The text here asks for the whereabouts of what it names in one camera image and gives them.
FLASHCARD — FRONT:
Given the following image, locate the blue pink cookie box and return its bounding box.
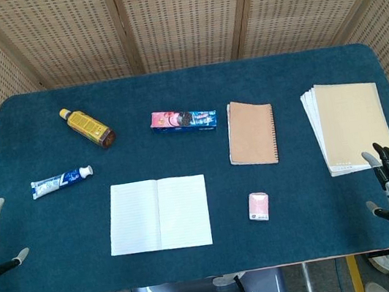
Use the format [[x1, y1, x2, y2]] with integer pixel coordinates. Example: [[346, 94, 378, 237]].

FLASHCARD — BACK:
[[148, 102, 220, 139]]

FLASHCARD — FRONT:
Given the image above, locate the metal table leg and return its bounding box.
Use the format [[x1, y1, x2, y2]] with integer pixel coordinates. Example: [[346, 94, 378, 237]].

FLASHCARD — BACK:
[[301, 262, 312, 292]]

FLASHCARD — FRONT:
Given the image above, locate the pink white tissue pack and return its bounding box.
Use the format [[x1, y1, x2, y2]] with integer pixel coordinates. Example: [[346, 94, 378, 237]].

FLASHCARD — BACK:
[[244, 190, 273, 225]]

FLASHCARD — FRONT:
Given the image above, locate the blue white toothpaste tube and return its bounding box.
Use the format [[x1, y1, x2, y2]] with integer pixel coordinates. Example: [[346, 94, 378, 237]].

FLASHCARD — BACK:
[[29, 165, 97, 201]]

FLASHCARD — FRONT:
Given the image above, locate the white lined notebook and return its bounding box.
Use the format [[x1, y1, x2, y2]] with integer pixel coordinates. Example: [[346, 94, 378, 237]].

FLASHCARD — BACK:
[[100, 171, 215, 261]]

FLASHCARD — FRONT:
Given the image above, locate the woven bamboo folding screen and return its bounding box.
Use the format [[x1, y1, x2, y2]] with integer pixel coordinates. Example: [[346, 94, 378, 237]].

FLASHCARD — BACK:
[[0, 0, 389, 222]]

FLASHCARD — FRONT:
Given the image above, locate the brown spiral notebook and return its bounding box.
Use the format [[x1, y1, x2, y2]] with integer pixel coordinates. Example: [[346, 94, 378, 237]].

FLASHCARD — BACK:
[[220, 95, 282, 172]]

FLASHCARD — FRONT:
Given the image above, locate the beige large paper pad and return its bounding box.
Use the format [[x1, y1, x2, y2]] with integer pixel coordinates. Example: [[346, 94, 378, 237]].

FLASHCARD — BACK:
[[298, 73, 389, 181]]

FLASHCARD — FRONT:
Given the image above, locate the dark blue table cloth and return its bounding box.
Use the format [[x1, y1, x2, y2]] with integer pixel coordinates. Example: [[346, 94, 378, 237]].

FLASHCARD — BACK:
[[0, 35, 389, 292]]

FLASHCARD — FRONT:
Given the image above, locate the yellow label tea bottle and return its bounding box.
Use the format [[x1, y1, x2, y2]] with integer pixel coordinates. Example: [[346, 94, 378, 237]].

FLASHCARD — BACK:
[[58, 100, 118, 156]]

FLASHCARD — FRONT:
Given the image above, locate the yellow strip under table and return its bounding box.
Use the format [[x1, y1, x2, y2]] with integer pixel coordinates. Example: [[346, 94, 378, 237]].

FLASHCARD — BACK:
[[345, 254, 365, 292]]

